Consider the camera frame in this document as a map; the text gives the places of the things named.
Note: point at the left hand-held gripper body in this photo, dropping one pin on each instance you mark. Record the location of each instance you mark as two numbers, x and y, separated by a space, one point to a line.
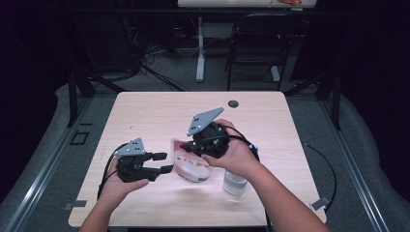
132 169

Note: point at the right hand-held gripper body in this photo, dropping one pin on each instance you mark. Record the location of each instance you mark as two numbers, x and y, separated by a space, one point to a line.
209 141

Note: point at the pink spouted refill pouch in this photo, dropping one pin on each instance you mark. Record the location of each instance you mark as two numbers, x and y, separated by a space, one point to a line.
191 167

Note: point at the clear plastic jar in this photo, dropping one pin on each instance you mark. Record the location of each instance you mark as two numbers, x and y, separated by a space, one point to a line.
234 186

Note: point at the person's left hand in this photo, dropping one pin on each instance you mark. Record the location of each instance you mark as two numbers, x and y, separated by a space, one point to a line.
117 190

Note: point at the person's right hand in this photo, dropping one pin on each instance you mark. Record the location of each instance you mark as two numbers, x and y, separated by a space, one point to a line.
238 158

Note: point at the dark round table grommet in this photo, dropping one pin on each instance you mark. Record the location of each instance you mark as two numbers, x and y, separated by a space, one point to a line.
233 103

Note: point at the grey tape strip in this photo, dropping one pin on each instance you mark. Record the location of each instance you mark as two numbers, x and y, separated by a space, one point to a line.
75 204

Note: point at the white desk leg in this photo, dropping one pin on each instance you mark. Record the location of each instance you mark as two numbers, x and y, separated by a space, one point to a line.
200 51

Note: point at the black metal stand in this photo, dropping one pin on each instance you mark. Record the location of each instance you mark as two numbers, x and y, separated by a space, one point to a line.
73 100
336 103

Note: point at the white desk foot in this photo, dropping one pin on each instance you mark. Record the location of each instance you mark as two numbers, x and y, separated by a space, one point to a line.
275 73

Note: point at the black folding chair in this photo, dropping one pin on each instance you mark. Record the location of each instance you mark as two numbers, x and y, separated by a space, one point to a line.
261 42

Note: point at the pale wooden desk top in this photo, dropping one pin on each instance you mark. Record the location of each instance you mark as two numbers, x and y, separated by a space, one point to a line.
225 3

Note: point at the orange object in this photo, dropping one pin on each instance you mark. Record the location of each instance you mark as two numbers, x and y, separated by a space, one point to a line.
290 2

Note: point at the aluminium floor rail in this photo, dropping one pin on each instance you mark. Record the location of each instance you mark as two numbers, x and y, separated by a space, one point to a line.
354 167
46 167

